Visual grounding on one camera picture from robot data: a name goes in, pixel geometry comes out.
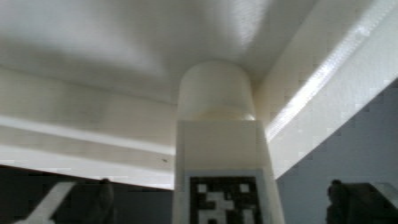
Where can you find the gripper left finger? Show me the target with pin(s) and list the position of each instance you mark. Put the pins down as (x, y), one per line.
(77, 204)

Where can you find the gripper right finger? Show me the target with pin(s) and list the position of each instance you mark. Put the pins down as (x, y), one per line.
(359, 205)

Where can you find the white leg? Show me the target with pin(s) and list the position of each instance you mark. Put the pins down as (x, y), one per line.
(224, 184)

